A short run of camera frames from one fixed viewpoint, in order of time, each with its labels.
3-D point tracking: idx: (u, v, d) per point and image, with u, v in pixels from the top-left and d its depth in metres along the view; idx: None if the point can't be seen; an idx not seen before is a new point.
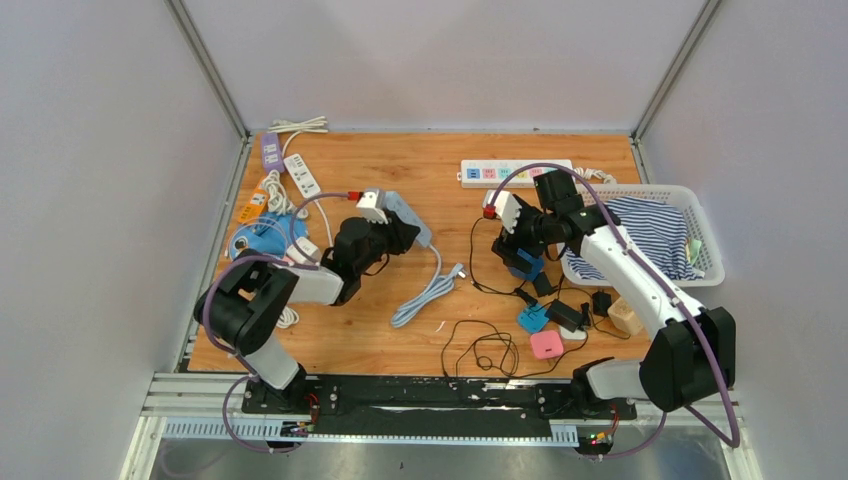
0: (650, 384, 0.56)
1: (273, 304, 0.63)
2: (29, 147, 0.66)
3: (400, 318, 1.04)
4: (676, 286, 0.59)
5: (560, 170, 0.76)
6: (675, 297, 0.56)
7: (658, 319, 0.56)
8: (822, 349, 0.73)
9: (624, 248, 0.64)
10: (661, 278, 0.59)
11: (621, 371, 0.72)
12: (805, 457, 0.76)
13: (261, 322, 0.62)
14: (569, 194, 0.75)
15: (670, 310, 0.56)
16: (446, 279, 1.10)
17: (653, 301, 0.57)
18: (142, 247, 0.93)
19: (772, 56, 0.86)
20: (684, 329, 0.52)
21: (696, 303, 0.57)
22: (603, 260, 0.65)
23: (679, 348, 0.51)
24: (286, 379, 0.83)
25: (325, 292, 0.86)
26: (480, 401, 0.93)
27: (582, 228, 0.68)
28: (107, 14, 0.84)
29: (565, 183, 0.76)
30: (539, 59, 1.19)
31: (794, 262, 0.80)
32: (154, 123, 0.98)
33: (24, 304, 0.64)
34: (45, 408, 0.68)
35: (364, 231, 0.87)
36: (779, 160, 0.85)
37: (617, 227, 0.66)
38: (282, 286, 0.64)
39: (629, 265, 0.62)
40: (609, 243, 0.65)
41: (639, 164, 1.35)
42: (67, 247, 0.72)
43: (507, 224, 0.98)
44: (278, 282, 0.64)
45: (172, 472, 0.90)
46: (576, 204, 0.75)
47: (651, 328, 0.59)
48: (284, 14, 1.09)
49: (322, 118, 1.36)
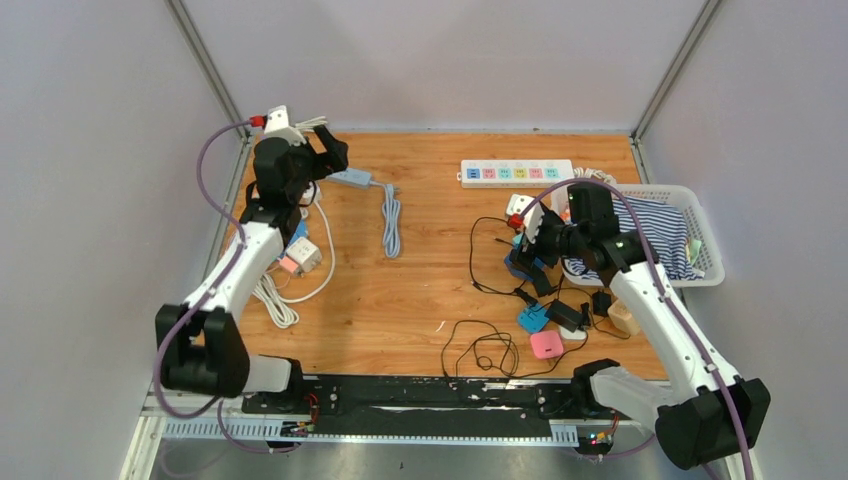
0: (664, 437, 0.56)
1: (228, 352, 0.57)
2: (29, 144, 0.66)
3: (393, 247, 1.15)
4: (711, 347, 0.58)
5: (598, 186, 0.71)
6: (711, 364, 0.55)
7: (689, 384, 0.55)
8: (822, 348, 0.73)
9: (661, 294, 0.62)
10: (697, 337, 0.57)
11: (626, 392, 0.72)
12: (805, 456, 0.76)
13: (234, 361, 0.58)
14: (607, 212, 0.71)
15: (702, 373, 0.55)
16: (391, 201, 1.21)
17: (685, 361, 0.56)
18: (140, 246, 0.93)
19: (771, 56, 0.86)
20: (715, 398, 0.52)
21: (732, 371, 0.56)
22: (637, 303, 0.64)
23: (708, 419, 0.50)
24: (282, 381, 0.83)
25: (272, 251, 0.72)
26: (480, 401, 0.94)
27: (616, 262, 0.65)
28: (106, 13, 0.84)
29: (603, 201, 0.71)
30: (539, 58, 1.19)
31: (793, 261, 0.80)
32: (153, 122, 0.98)
33: (23, 300, 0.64)
34: (44, 407, 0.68)
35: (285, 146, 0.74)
36: (778, 159, 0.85)
37: (656, 266, 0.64)
38: (221, 326, 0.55)
39: (663, 313, 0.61)
40: (645, 285, 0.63)
41: (639, 164, 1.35)
42: (66, 245, 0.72)
43: (531, 234, 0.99)
44: (217, 318, 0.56)
45: (172, 472, 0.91)
46: (613, 225, 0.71)
47: (676, 386, 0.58)
48: (284, 13, 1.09)
49: (322, 118, 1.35)
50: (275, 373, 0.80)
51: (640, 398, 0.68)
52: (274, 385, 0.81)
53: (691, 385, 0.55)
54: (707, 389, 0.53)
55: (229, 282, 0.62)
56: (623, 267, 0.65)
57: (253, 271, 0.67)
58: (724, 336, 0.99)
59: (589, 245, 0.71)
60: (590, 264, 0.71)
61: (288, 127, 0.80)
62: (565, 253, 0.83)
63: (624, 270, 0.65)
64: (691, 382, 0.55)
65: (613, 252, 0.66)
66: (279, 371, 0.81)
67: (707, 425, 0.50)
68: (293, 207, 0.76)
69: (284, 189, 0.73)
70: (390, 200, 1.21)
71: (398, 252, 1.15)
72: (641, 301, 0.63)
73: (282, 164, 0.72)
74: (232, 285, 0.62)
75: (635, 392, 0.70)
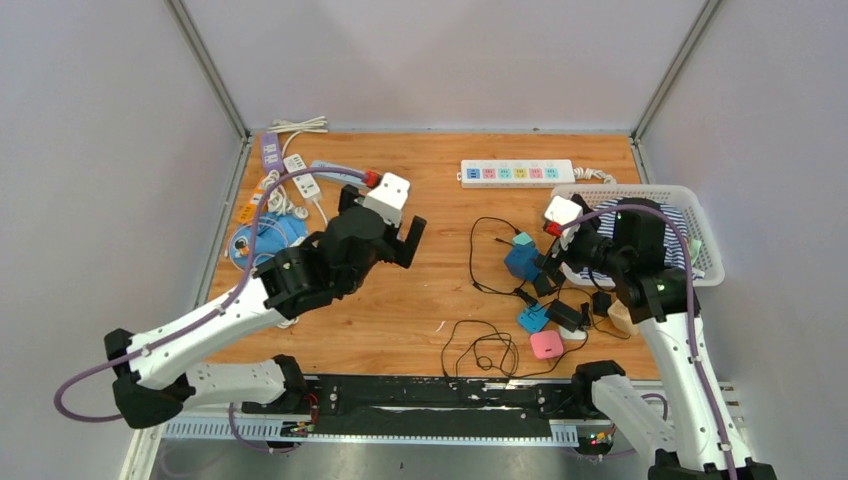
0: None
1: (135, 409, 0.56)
2: (29, 143, 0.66)
3: None
4: (730, 421, 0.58)
5: (654, 218, 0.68)
6: (725, 443, 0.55)
7: (697, 455, 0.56)
8: (822, 348, 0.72)
9: (692, 355, 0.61)
10: (718, 410, 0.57)
11: (627, 416, 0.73)
12: (804, 457, 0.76)
13: (141, 417, 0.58)
14: (654, 245, 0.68)
15: (714, 449, 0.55)
16: None
17: (699, 433, 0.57)
18: (140, 246, 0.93)
19: (772, 55, 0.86)
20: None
21: (745, 451, 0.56)
22: (663, 355, 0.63)
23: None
24: (272, 396, 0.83)
25: (263, 322, 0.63)
26: (480, 401, 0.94)
27: (653, 308, 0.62)
28: (107, 13, 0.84)
29: (654, 233, 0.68)
30: (539, 58, 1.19)
31: (793, 261, 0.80)
32: (153, 121, 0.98)
33: (22, 299, 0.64)
34: (44, 407, 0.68)
35: (374, 232, 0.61)
36: (780, 158, 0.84)
37: (694, 319, 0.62)
38: (124, 396, 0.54)
39: (688, 375, 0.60)
40: (677, 341, 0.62)
41: (639, 164, 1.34)
42: (66, 244, 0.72)
43: (565, 240, 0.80)
44: (126, 384, 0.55)
45: (172, 471, 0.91)
46: (657, 259, 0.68)
47: (681, 449, 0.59)
48: (283, 14, 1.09)
49: (322, 118, 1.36)
50: (260, 392, 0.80)
51: (642, 432, 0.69)
52: (261, 397, 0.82)
53: (699, 459, 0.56)
54: (714, 468, 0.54)
55: (172, 348, 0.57)
56: (659, 315, 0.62)
57: (218, 337, 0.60)
58: (724, 337, 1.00)
59: (626, 276, 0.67)
60: (622, 297, 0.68)
61: (400, 207, 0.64)
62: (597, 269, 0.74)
63: (659, 318, 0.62)
64: (700, 455, 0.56)
65: (653, 294, 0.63)
66: (269, 389, 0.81)
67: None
68: (325, 287, 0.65)
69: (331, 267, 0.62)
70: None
71: None
72: (668, 356, 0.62)
73: (355, 243, 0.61)
74: (171, 351, 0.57)
75: (637, 422, 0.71)
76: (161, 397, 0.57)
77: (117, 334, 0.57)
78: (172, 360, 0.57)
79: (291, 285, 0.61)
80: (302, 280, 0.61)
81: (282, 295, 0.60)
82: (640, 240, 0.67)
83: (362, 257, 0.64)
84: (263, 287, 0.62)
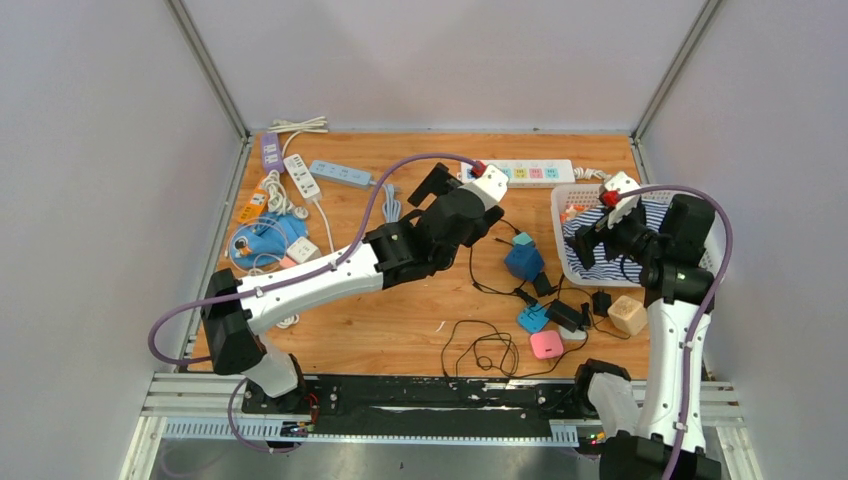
0: (606, 456, 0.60)
1: (229, 349, 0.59)
2: (29, 142, 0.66)
3: None
4: (696, 411, 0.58)
5: (708, 210, 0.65)
6: (681, 423, 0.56)
7: (650, 425, 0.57)
8: (822, 347, 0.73)
9: (685, 340, 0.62)
10: (687, 395, 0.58)
11: (610, 406, 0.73)
12: (804, 457, 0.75)
13: (231, 359, 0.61)
14: (695, 239, 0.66)
15: (669, 425, 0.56)
16: (394, 202, 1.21)
17: (661, 407, 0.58)
18: (140, 245, 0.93)
19: (771, 55, 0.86)
20: (661, 451, 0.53)
21: (700, 440, 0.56)
22: (659, 336, 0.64)
23: (645, 462, 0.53)
24: (282, 389, 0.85)
25: (356, 289, 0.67)
26: (480, 401, 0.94)
27: (665, 292, 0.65)
28: (107, 13, 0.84)
29: (701, 227, 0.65)
30: (539, 59, 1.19)
31: (794, 261, 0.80)
32: (153, 121, 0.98)
33: (21, 299, 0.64)
34: (43, 407, 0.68)
35: (474, 212, 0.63)
36: (780, 158, 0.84)
37: (702, 314, 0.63)
38: (234, 332, 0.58)
39: (672, 357, 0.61)
40: (675, 326, 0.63)
41: (639, 164, 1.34)
42: (65, 244, 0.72)
43: (612, 219, 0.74)
44: (235, 321, 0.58)
45: (173, 472, 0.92)
46: (696, 253, 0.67)
47: (640, 423, 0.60)
48: (283, 13, 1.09)
49: (322, 118, 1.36)
50: (277, 381, 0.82)
51: (615, 423, 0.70)
52: (269, 389, 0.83)
53: (651, 428, 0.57)
54: (660, 438, 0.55)
55: (280, 293, 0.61)
56: (667, 297, 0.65)
57: (319, 294, 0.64)
58: (725, 337, 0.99)
59: (654, 260, 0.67)
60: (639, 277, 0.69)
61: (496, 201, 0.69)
62: (634, 254, 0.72)
63: (667, 300, 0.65)
64: (653, 425, 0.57)
65: (673, 282, 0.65)
66: (285, 382, 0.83)
67: (639, 465, 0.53)
68: (424, 261, 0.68)
69: (433, 243, 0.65)
70: (390, 200, 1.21)
71: None
72: (663, 336, 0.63)
73: (458, 223, 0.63)
74: (282, 297, 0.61)
75: (615, 413, 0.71)
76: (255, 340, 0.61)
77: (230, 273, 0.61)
78: (282, 305, 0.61)
79: (394, 257, 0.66)
80: (404, 253, 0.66)
81: (389, 264, 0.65)
82: (679, 231, 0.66)
83: (458, 237, 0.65)
84: (371, 252, 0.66)
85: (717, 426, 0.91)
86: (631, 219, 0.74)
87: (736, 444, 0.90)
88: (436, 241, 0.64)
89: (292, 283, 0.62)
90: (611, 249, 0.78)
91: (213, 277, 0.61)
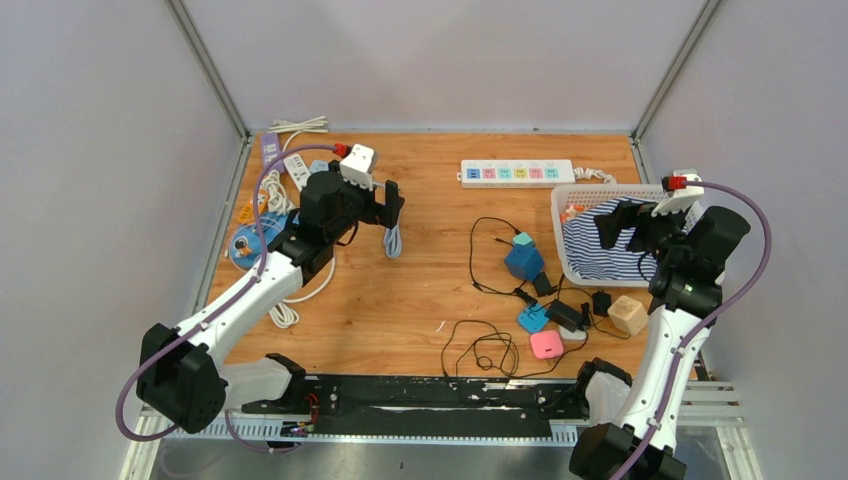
0: (580, 440, 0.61)
1: (195, 392, 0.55)
2: (29, 142, 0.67)
3: (395, 250, 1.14)
4: (673, 413, 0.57)
5: (738, 233, 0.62)
6: (654, 420, 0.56)
7: (623, 417, 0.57)
8: (822, 348, 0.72)
9: (677, 347, 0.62)
10: (668, 397, 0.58)
11: (603, 409, 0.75)
12: (804, 457, 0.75)
13: (201, 404, 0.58)
14: (714, 258, 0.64)
15: (642, 419, 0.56)
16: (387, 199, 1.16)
17: (639, 403, 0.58)
18: (139, 245, 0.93)
19: (772, 54, 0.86)
20: (628, 440, 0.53)
21: (670, 441, 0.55)
22: (653, 339, 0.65)
23: (610, 446, 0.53)
24: (283, 386, 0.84)
25: (288, 290, 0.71)
26: (480, 401, 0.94)
27: (668, 300, 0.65)
28: (106, 13, 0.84)
29: (722, 247, 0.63)
30: (538, 59, 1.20)
31: (792, 261, 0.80)
32: (153, 121, 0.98)
33: (21, 300, 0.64)
34: (42, 408, 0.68)
35: (335, 186, 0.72)
36: (779, 159, 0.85)
37: (700, 328, 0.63)
38: (199, 368, 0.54)
39: (662, 358, 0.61)
40: (668, 332, 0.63)
41: (639, 164, 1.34)
42: (68, 247, 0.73)
43: (662, 206, 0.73)
44: (195, 358, 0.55)
45: (173, 472, 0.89)
46: (713, 270, 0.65)
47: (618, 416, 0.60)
48: (283, 13, 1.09)
49: (322, 118, 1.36)
50: (274, 382, 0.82)
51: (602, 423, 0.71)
52: (273, 393, 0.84)
53: (623, 419, 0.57)
54: (630, 430, 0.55)
55: (225, 317, 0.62)
56: (671, 305, 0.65)
57: (257, 307, 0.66)
58: (724, 337, 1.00)
59: (669, 268, 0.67)
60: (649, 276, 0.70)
61: (366, 171, 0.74)
62: (658, 251, 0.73)
63: (669, 307, 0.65)
64: (627, 417, 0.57)
65: (678, 291, 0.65)
66: (279, 378, 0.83)
67: (603, 448, 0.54)
68: (326, 245, 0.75)
69: (322, 228, 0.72)
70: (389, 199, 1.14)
71: (399, 253, 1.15)
72: (657, 339, 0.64)
73: (329, 200, 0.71)
74: (227, 321, 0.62)
75: (605, 416, 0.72)
76: (217, 372, 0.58)
77: (162, 328, 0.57)
78: (230, 328, 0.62)
79: (299, 252, 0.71)
80: (304, 248, 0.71)
81: (301, 258, 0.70)
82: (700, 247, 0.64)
83: (338, 209, 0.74)
84: (282, 254, 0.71)
85: (716, 425, 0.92)
86: (673, 217, 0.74)
87: (736, 444, 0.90)
88: (321, 226, 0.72)
89: (228, 304, 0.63)
90: (640, 244, 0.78)
91: (146, 337, 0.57)
